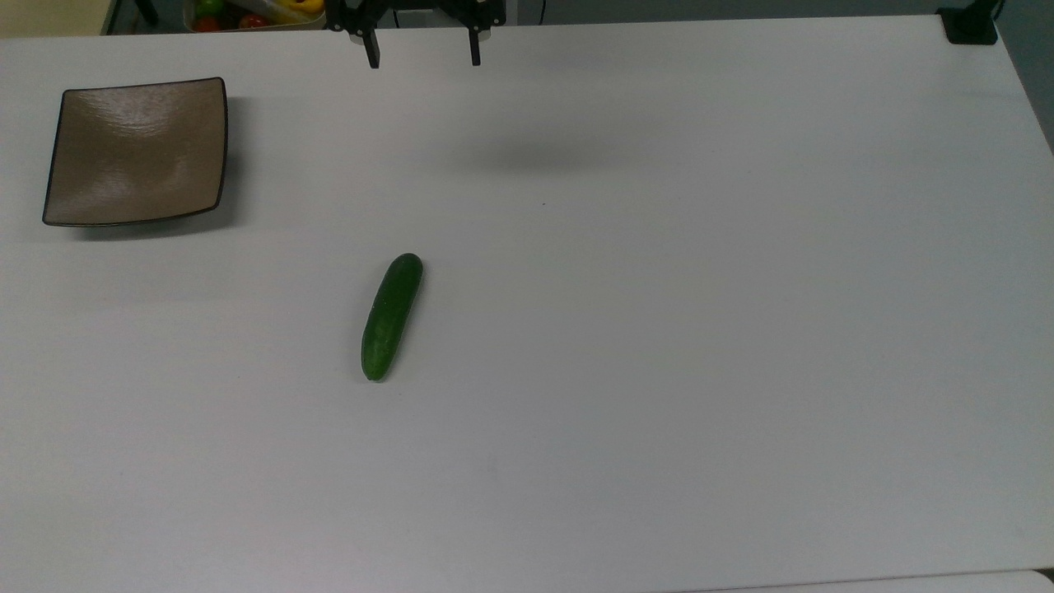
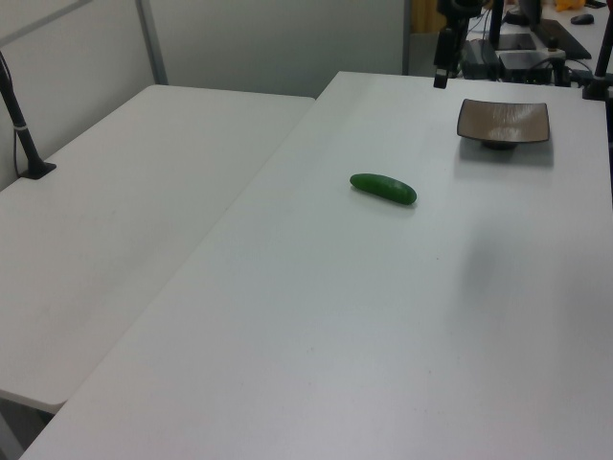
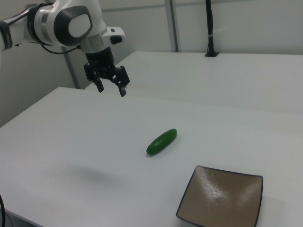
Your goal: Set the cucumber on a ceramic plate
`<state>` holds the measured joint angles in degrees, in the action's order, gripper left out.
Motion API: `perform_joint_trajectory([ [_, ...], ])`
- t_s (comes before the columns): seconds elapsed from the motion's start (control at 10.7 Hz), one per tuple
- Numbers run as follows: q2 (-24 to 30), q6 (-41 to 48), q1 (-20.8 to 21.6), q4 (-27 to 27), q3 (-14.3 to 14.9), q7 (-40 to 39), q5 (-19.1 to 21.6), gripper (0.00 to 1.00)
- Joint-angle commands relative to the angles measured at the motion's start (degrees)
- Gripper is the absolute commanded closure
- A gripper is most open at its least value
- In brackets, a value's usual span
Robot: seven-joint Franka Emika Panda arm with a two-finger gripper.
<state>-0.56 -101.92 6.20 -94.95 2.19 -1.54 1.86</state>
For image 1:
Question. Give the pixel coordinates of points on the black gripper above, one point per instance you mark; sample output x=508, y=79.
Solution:
x=420, y=5

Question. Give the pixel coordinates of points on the green cucumber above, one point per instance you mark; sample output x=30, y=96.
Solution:
x=392, y=317

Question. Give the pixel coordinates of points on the square brown ceramic plate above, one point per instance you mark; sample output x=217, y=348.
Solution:
x=136, y=152

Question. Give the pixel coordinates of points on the yellow toy fruit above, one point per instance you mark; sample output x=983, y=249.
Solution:
x=300, y=7

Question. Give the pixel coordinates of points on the fruit basket container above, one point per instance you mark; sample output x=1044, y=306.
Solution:
x=284, y=25

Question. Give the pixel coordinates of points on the red toy tomato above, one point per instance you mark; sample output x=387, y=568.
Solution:
x=206, y=23
x=252, y=21

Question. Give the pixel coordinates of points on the green toy fruit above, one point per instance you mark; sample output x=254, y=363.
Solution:
x=210, y=7

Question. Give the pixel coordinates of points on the dark furniture leg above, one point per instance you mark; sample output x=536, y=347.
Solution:
x=132, y=8

